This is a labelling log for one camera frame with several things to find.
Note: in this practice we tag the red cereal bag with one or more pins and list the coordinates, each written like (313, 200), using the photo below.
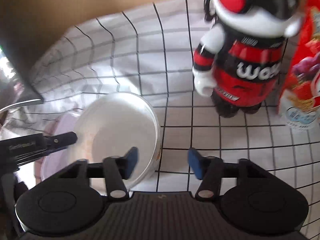
(305, 67)

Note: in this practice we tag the white checked tablecloth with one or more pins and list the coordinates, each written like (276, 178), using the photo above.
(175, 80)

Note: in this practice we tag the panda figurine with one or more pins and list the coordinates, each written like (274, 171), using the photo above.
(250, 67)

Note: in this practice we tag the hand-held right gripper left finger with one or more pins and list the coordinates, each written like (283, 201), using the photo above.
(131, 162)

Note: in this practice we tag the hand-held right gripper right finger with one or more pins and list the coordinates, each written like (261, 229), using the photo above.
(195, 162)

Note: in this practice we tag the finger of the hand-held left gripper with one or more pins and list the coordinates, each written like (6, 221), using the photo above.
(62, 140)

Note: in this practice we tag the white round bowl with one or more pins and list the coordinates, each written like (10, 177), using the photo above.
(112, 130)

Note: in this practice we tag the white floral bowl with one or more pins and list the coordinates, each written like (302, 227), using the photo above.
(65, 122)

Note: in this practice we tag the black computer monitor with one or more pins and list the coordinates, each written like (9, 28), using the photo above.
(15, 55)

